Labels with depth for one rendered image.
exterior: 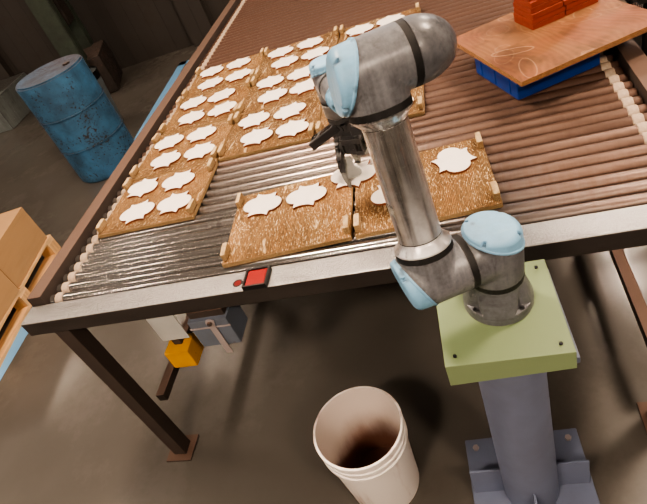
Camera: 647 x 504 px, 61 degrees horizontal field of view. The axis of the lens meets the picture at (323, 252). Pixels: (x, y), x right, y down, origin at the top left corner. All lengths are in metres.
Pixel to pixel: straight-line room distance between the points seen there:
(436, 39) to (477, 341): 0.62
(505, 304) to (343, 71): 0.59
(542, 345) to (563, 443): 0.96
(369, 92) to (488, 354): 0.60
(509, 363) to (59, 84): 4.21
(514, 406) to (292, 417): 1.18
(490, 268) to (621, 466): 1.16
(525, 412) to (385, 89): 0.91
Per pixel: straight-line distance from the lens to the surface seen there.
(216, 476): 2.45
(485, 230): 1.12
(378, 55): 0.94
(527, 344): 1.22
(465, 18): 2.78
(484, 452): 2.14
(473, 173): 1.68
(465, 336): 1.24
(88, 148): 5.00
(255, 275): 1.60
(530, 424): 1.57
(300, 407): 2.44
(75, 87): 4.89
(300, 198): 1.79
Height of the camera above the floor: 1.90
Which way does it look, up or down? 38 degrees down
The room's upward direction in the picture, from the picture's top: 24 degrees counter-clockwise
